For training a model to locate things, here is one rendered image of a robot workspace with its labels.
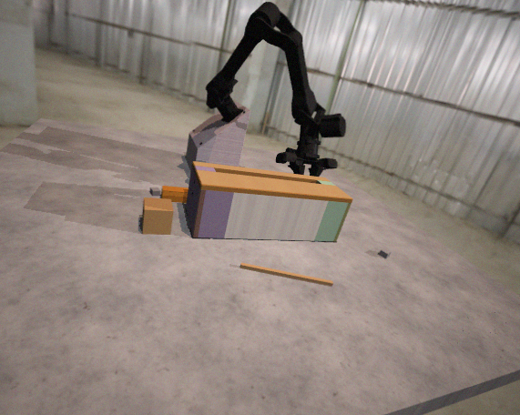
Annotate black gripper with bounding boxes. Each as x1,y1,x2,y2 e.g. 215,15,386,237
276,136,338,177

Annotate tan cardboard box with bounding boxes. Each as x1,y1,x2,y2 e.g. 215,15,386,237
142,197,173,235

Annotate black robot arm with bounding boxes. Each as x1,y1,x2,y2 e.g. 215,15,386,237
206,2,346,137

